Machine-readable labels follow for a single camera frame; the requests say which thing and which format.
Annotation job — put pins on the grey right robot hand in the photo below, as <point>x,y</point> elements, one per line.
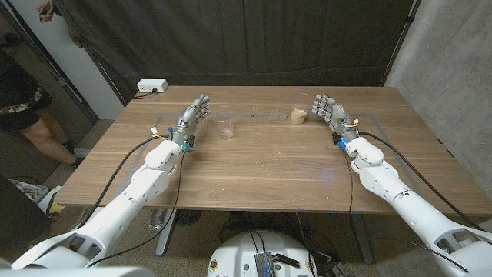
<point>338,117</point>

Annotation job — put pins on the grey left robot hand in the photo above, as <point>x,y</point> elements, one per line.
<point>188,121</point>

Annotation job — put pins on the brown sugar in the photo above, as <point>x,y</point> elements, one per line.
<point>298,116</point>

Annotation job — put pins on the clear plastic cup with sugar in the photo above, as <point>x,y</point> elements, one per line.
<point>300,102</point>

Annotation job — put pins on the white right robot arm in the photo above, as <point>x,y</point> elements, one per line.
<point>407,205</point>

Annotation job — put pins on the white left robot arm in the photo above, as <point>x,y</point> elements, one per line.
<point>127,200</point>

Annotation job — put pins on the white power strip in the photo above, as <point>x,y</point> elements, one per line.
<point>151,85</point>

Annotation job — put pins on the round black floor fan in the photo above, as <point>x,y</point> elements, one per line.
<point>188,217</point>

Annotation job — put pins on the black backdrop stand pole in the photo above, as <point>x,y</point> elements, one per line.
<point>399,40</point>

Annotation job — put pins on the black backdrop curtain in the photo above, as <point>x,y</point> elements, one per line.
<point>269,38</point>

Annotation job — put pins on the grey metal table leg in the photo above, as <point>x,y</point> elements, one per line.
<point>166,234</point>
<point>363,238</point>

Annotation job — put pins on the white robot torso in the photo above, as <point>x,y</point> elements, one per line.
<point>242,254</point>

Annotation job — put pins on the person in dark trousers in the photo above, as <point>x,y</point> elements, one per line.
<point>73,27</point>

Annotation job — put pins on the black flat module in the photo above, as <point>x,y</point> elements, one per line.
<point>286,261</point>

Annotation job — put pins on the white and yellow floor object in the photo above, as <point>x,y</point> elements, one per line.
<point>48,200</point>

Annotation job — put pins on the grey finned electronics box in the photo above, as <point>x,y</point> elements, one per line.
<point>265,265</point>

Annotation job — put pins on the person in black shorts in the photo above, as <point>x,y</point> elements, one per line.
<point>19,96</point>

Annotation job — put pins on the colourful patterned bag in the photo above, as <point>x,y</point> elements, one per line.
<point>28,189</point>

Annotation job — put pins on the black partition frame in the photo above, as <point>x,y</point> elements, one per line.
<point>50,64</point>

